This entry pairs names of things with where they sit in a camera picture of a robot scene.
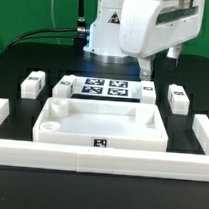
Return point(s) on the white desk top tray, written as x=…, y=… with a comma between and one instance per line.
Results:
x=100, y=123

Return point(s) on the white U-shaped fence wall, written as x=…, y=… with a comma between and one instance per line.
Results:
x=100, y=160

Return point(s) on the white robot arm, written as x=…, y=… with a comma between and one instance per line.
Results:
x=103, y=41

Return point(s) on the fiducial marker sheet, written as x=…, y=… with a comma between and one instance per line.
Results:
x=108, y=88

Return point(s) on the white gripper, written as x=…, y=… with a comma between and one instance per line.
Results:
x=150, y=26

